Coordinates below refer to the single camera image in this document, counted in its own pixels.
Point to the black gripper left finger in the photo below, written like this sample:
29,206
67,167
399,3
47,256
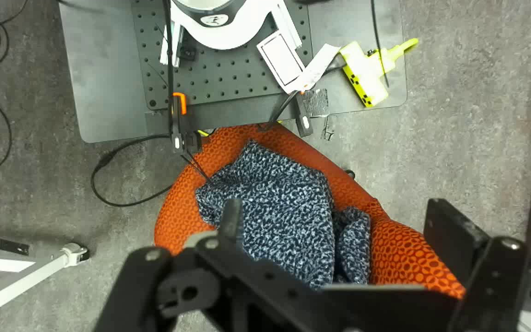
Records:
156,285

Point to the orange patterned armchair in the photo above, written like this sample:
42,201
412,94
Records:
401,250

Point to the white paper tag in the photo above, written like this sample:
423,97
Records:
281,57

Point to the white table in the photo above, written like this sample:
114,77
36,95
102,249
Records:
8,278

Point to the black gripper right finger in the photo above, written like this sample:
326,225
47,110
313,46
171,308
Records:
493,276

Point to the blue speckled fleece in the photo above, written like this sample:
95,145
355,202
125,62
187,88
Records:
285,208

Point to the grey floor plate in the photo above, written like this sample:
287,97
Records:
106,73

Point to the black perforated robot table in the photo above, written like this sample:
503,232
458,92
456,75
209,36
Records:
217,73

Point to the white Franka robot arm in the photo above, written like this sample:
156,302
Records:
230,33

